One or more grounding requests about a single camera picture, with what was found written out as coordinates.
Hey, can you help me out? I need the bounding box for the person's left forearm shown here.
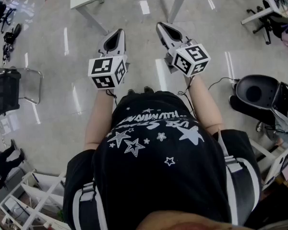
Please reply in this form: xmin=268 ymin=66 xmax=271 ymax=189
xmin=83 ymin=88 xmax=117 ymax=151

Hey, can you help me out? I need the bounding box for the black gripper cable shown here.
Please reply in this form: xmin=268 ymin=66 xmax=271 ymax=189
xmin=105 ymin=89 xmax=118 ymax=112
xmin=177 ymin=75 xmax=197 ymax=119

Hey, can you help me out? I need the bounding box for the black equipment pile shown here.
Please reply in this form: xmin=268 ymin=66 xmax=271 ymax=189
xmin=1 ymin=43 xmax=15 ymax=62

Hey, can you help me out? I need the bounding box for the black floor cable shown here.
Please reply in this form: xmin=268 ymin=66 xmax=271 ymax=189
xmin=207 ymin=77 xmax=240 ymax=91

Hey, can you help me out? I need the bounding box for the black case with white rim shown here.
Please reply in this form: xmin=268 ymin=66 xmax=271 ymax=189
xmin=270 ymin=81 xmax=288 ymax=127

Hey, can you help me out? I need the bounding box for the white shelving rack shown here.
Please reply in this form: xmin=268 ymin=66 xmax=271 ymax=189
xmin=0 ymin=169 xmax=72 ymax=230

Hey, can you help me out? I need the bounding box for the white harness strap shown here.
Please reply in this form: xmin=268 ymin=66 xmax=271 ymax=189
xmin=217 ymin=128 xmax=261 ymax=226
xmin=72 ymin=181 xmax=108 ymax=230

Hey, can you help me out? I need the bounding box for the person's right forearm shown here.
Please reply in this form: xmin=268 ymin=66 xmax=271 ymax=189
xmin=186 ymin=75 xmax=225 ymax=132

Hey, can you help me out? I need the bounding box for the black star-print T-shirt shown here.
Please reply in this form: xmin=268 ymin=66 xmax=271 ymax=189
xmin=62 ymin=91 xmax=262 ymax=230

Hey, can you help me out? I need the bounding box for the black backpack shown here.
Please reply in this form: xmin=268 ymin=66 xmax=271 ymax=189
xmin=3 ymin=23 xmax=22 ymax=44

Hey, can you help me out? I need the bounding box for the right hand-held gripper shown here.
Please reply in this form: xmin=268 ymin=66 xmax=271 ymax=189
xmin=156 ymin=22 xmax=211 ymax=78

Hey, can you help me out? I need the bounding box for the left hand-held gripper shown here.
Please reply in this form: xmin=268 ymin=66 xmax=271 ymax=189
xmin=87 ymin=28 xmax=128 ymax=90

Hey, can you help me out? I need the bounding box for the black chrome-frame chair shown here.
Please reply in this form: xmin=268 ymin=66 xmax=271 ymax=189
xmin=0 ymin=67 xmax=44 ymax=124

